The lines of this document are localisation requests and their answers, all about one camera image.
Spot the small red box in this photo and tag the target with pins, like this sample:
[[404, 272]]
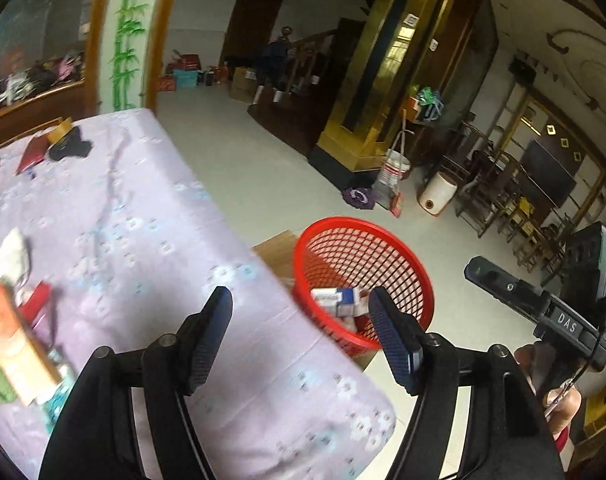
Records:
[[35, 302]]

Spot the black television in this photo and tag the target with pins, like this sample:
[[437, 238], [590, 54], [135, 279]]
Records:
[[548, 175]]

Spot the green bamboo wall painting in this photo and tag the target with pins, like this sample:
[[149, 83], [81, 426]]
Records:
[[128, 35]]

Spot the purple floral tablecloth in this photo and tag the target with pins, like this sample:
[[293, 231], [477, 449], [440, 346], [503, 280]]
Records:
[[148, 240]]

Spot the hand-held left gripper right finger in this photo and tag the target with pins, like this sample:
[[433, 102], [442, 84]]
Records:
[[393, 345]]

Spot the teal packet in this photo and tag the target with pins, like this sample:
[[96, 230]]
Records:
[[58, 390]]

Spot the brown tape roll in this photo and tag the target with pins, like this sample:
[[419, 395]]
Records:
[[60, 130]]

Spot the black device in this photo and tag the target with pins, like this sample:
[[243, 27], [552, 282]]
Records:
[[70, 149]]

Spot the wooden staircase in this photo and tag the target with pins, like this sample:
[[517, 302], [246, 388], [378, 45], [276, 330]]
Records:
[[303, 110]]

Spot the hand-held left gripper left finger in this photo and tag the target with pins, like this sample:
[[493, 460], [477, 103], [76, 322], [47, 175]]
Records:
[[209, 345]]

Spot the person's right hand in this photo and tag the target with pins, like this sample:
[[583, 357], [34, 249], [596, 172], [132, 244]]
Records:
[[563, 402]]

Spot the golden pillar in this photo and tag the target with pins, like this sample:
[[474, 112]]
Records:
[[383, 60]]

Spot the person's right forearm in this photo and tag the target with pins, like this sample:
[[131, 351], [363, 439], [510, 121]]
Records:
[[564, 442]]

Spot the white cylinder roll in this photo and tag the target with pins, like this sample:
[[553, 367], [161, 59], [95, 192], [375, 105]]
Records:
[[437, 194]]

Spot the orange box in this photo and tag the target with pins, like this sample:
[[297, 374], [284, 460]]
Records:
[[18, 345]]

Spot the pile of red boxes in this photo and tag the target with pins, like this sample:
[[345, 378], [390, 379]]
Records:
[[180, 72]]

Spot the cardboard box by stairs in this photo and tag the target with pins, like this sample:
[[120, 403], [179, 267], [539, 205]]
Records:
[[244, 85]]

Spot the red packet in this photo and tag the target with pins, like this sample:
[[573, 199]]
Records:
[[32, 156]]

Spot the green bag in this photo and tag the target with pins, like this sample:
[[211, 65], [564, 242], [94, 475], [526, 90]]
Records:
[[430, 104]]

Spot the brown cardboard box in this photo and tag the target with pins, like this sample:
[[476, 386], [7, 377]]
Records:
[[275, 255]]

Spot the white plastic bucket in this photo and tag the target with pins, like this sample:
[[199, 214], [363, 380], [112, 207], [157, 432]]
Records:
[[395, 167]]

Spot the white cloth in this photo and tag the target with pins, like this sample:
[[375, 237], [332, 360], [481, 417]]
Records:
[[10, 257]]

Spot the brown wooden door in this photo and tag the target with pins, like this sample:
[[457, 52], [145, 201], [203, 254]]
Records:
[[253, 25]]

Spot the dark blue jacket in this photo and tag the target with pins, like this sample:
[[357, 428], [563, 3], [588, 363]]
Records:
[[274, 57]]

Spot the red plastic mesh basket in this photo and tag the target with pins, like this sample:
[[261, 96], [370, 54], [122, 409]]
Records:
[[408, 280]]

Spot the white and blue carton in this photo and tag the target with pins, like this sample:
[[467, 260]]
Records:
[[335, 300]]

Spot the wooden arch frame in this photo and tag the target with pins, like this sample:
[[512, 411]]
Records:
[[160, 35]]

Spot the wooden chair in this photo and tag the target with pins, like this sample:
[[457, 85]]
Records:
[[483, 185]]

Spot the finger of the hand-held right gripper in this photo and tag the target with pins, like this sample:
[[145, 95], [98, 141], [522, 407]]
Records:
[[503, 285]]

